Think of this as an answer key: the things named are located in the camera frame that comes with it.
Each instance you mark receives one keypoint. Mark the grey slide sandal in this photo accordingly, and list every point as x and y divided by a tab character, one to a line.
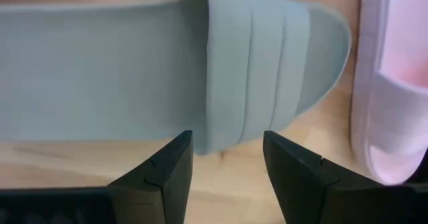
133	70

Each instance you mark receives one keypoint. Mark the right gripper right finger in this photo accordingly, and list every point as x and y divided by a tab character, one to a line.
301	190

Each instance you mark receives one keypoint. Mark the pink slide sandal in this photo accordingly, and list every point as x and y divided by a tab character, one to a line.
394	117

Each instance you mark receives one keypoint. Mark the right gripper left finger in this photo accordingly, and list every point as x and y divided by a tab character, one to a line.
167	187

